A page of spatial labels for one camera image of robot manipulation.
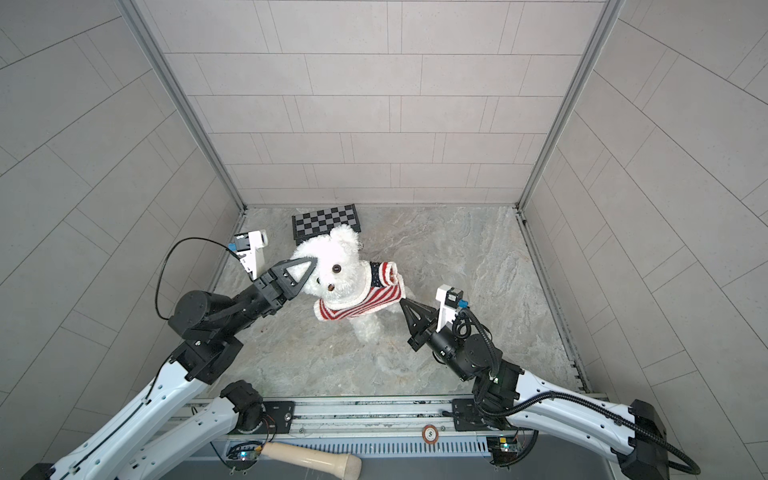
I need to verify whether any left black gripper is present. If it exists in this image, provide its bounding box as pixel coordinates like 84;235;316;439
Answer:
217;262;313;341

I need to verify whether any red white striped knit sweater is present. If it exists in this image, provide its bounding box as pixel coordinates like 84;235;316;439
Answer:
314;262;406;321

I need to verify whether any white teddy bear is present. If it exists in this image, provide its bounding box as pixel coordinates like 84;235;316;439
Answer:
291;224;412;343

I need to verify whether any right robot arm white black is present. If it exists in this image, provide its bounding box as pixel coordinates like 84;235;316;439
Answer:
399;299;702;479

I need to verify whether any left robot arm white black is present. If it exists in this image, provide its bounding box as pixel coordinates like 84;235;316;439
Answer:
24;257;317;479

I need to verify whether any folded black white chessboard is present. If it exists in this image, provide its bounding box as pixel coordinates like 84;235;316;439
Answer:
292;204;361;245

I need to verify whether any round red white sticker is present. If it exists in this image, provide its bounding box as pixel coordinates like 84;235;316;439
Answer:
421;424;439;445

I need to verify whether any right green circuit board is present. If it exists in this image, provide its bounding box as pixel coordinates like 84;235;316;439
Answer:
486;437;521;467

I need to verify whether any green circuit board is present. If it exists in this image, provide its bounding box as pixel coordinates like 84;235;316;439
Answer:
486;437;521;467
226;441;263;471

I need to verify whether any left green circuit board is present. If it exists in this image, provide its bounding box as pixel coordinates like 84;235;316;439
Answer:
226;441;263;471

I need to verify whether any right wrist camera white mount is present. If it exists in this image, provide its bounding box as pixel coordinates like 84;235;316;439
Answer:
435;284;468;333

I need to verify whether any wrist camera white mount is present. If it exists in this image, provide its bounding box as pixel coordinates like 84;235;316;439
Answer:
228;230;268;280
435;284;468;333

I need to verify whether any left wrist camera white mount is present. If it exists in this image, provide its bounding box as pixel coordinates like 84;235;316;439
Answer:
228;230;268;280

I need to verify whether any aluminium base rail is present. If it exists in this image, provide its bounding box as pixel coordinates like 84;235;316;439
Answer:
149;396;632;450

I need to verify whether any beige wooden handle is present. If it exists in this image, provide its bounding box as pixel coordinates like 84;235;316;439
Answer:
261;442;362;480

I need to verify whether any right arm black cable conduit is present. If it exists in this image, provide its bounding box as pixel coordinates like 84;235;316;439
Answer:
452;308;703;476

